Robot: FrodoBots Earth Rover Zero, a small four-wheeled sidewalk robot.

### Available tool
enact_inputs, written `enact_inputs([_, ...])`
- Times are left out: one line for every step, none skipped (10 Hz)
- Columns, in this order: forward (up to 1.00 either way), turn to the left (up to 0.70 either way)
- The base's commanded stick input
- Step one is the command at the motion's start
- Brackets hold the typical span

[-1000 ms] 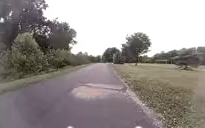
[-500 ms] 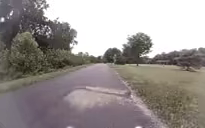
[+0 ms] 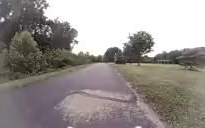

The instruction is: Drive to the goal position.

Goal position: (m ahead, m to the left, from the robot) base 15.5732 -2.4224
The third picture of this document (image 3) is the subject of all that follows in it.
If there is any dark round tree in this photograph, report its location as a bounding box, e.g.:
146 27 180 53
103 46 124 63

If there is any grey asphalt path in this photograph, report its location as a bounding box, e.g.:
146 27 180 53
0 62 168 128

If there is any large lone tree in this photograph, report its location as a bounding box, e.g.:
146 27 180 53
122 30 156 66

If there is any low building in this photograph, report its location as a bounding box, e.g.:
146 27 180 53
155 59 173 65

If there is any row of trees and bushes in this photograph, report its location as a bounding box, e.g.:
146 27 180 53
0 0 104 84

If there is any wide grass field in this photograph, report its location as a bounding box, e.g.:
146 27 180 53
110 62 205 128

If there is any grass verge beside trees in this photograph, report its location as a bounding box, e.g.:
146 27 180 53
0 63 93 98

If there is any distant tree line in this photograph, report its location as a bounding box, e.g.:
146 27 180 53
149 45 205 67

